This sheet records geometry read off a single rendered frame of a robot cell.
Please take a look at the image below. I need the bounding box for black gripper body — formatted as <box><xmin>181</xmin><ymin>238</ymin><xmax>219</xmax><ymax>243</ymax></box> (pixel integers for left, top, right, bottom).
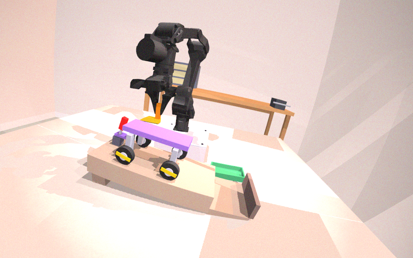
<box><xmin>130</xmin><ymin>63</ymin><xmax>193</xmax><ymax>98</ymax></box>

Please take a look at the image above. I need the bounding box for tan wooden ramp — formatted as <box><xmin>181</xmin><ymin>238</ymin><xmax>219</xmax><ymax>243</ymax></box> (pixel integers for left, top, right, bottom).
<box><xmin>87</xmin><ymin>136</ymin><xmax>261</xmax><ymax>221</ymax></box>

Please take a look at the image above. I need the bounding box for red-headed pin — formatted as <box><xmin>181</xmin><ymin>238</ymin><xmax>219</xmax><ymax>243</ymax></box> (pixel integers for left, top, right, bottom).
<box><xmin>118</xmin><ymin>116</ymin><xmax>129</xmax><ymax>135</ymax></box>

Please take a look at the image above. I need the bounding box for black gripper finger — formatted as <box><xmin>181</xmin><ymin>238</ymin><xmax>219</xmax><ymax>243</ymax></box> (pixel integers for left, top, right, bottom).
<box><xmin>145</xmin><ymin>91</ymin><xmax>160</xmax><ymax>114</ymax></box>
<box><xmin>160</xmin><ymin>94</ymin><xmax>176</xmax><ymax>115</ymax></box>

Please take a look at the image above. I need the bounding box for green tray floor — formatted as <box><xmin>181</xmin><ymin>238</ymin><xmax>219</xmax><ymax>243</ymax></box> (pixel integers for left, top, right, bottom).
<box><xmin>215</xmin><ymin>167</ymin><xmax>242</xmax><ymax>176</ymax></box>

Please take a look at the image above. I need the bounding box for purple wheeled trolley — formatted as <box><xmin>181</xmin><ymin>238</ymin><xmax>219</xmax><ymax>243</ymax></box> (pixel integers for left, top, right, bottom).
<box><xmin>114</xmin><ymin>119</ymin><xmax>193</xmax><ymax>181</ymax></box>

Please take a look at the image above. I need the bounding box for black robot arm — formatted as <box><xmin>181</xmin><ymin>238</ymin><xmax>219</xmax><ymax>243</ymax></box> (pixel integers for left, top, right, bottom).
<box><xmin>136</xmin><ymin>22</ymin><xmax>210</xmax><ymax>132</ymax></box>

